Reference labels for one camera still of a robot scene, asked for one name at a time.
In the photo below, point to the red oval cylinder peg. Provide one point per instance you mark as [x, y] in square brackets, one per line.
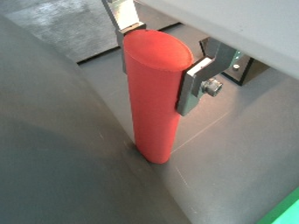
[156, 58]

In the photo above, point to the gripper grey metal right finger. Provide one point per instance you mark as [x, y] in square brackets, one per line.
[197, 80]

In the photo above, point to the green foam shape board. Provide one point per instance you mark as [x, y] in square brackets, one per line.
[284, 212]

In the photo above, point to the black curved holder stand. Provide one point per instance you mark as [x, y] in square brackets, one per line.
[243, 68]

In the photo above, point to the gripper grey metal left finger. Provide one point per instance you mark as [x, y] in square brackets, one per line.
[122, 15]

